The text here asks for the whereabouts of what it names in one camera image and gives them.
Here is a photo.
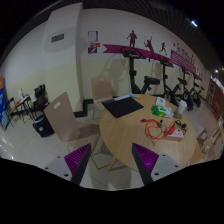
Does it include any orange cable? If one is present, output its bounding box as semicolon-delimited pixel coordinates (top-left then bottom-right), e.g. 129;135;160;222
140;117;167;146

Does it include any light wooden chair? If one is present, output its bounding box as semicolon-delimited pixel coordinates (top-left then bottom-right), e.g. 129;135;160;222
91;76;112;111
44;92;100;151

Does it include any black cable bundle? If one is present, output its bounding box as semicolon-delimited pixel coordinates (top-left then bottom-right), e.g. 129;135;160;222
174;119;189;135

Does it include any white paper cup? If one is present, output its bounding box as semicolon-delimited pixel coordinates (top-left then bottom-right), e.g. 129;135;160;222
177;100;187;115

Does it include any black exercise bike right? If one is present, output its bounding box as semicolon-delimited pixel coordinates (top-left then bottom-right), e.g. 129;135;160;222
181;66;204;111

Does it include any light wooden chair near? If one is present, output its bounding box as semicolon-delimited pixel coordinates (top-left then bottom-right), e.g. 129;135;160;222
44;92;100;151

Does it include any blue banner stand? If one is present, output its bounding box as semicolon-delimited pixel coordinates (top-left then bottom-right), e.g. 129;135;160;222
0;76;9;130

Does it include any pink white power strip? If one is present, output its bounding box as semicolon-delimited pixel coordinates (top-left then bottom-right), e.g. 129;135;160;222
166;130;184;141

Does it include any green wet wipes pack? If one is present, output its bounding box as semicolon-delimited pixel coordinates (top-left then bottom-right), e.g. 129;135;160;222
152;105;174;118

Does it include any black mat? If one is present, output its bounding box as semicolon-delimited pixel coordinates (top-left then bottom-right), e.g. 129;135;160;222
103;97;143;118

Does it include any black folding table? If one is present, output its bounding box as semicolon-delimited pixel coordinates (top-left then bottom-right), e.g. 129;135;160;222
9;95;34;119

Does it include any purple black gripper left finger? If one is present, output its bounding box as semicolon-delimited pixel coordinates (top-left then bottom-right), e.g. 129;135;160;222
64;144;91;185

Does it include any black chair at wall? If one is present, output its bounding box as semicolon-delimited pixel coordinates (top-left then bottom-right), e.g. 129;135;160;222
33;84;49;112

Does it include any black exercise bike left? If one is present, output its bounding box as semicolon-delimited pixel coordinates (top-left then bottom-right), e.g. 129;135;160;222
120;46;160;94

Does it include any black bag on floor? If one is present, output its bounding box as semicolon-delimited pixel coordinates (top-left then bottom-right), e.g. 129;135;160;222
33;114;54;137

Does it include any light wooden chair far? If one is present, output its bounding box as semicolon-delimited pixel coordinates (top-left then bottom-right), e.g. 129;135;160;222
91;76;112;111

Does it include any black exercise bike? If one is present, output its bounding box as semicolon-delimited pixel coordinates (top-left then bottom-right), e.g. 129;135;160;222
120;46;160;94
181;66;204;111
158;55;194;111

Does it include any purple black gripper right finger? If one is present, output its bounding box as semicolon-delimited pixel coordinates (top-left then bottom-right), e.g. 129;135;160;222
132;143;159;185

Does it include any black exercise bike middle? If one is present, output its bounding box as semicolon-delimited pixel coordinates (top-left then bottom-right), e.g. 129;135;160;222
158;55;194;111

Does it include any round wooden table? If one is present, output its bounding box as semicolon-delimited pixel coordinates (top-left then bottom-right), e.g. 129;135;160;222
99;95;198;171

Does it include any wooden shelf right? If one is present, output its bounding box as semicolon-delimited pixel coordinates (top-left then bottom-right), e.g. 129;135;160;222
206;80;224;117

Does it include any red charger plug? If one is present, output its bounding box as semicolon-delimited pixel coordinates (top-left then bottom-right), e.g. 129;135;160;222
164;122;176;136

